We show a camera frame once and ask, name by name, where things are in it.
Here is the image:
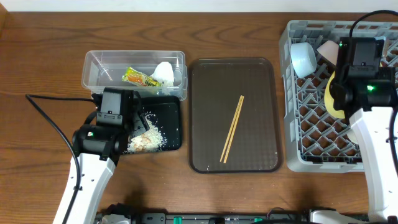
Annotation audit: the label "white green cup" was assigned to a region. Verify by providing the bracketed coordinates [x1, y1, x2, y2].
[346, 129, 358, 144]

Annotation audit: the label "brown serving tray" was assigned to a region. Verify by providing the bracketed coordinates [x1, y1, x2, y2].
[188, 58, 283, 174]

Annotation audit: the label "pink bowl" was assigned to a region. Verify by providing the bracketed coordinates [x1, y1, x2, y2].
[317, 40, 339, 65]

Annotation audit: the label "grey dishwasher rack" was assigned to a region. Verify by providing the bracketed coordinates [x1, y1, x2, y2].
[278, 19, 398, 174]

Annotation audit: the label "light blue bowl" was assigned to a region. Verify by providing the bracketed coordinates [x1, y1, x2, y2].
[290, 42, 317, 78]

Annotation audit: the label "white tissue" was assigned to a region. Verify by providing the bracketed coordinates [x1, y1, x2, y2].
[150, 62, 174, 87]

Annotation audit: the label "black plastic tray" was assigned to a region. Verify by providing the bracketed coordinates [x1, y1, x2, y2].
[123, 96, 182, 154]

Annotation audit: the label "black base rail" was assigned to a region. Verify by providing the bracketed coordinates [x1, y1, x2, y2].
[96, 203, 371, 224]

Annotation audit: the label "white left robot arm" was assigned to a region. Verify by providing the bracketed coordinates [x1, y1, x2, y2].
[54, 88, 149, 223]

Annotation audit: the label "rice food scraps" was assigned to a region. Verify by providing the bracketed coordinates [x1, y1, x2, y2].
[126, 112, 167, 154]

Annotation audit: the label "green snack wrapper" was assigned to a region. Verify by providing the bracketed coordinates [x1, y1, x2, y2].
[122, 67, 162, 86]

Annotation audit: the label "right wooden chopstick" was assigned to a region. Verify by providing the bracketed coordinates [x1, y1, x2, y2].
[223, 96, 245, 164]

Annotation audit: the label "yellow round plate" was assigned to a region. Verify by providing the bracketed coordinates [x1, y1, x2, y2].
[324, 72, 345, 119]

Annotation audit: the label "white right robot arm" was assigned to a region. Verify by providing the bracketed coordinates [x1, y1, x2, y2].
[328, 37, 397, 223]

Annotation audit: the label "clear plastic waste bin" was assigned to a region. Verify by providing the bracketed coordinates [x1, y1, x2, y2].
[81, 50, 188, 101]

